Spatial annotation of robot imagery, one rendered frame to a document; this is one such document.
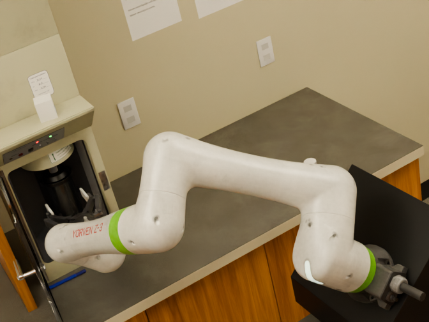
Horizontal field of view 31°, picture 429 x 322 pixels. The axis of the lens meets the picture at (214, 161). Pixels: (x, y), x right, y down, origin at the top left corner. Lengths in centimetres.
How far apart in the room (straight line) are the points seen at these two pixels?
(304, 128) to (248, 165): 122
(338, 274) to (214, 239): 78
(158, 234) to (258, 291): 100
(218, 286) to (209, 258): 13
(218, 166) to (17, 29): 76
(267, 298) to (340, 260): 91
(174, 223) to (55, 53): 77
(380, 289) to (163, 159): 61
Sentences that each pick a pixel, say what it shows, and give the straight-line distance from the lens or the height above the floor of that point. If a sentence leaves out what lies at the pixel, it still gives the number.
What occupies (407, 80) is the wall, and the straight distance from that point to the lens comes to 372.
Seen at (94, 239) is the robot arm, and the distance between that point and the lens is 190.
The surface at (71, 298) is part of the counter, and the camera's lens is 248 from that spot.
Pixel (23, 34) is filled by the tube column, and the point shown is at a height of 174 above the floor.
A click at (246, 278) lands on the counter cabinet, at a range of 259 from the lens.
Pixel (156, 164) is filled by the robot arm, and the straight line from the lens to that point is 174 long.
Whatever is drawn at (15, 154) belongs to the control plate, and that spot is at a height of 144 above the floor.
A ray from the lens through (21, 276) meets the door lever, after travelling 220.
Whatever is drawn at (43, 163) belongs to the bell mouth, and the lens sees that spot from 241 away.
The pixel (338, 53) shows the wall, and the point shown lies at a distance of 339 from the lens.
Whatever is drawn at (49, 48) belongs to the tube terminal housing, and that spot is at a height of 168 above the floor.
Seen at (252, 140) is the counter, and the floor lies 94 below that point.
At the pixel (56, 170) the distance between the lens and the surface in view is 250.
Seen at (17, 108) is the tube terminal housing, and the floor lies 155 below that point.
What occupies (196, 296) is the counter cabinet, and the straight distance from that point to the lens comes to 251.
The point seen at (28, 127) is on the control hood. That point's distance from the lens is 224.
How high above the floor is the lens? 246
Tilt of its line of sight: 32 degrees down
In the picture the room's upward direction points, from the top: 14 degrees counter-clockwise
